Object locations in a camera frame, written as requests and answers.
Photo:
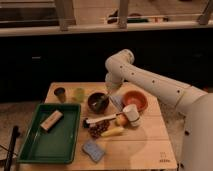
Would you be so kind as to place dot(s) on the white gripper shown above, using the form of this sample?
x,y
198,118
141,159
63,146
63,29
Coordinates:
x,y
112,87

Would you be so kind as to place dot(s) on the white plastic cup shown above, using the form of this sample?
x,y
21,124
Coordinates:
x,y
132,114

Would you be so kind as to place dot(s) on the silver metal fork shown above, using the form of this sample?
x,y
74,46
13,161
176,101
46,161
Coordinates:
x,y
102,99

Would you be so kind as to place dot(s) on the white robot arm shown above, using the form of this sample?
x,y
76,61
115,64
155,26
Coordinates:
x,y
194,103

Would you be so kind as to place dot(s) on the green translucent plastic cup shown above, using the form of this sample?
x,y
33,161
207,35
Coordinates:
x,y
78,95

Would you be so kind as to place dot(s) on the dark metal cup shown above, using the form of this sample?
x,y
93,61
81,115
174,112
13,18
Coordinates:
x,y
60,94

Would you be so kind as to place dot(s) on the grey blue cloth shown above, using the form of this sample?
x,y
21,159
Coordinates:
x,y
116,101

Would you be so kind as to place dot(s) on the dark brown bowl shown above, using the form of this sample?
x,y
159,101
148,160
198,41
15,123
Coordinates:
x,y
92,103

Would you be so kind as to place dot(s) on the orange bowl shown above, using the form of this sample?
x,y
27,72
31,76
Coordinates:
x,y
137,98

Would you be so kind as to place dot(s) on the yellow toy lemon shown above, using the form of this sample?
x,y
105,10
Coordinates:
x,y
121,120

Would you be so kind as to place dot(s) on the yellow toy banana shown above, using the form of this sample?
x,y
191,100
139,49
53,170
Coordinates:
x,y
113,131

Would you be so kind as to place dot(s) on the toy grape bunch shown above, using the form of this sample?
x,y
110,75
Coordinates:
x,y
98,129

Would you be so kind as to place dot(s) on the blue sponge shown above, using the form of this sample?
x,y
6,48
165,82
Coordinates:
x,y
93,150

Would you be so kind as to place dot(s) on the wooden block in tray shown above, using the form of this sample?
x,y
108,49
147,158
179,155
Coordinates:
x,y
51,120

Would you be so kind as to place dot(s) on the green plastic tray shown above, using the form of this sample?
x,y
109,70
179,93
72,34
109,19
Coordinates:
x,y
57,145

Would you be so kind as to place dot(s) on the black stand pole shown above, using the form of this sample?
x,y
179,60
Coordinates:
x,y
8,162

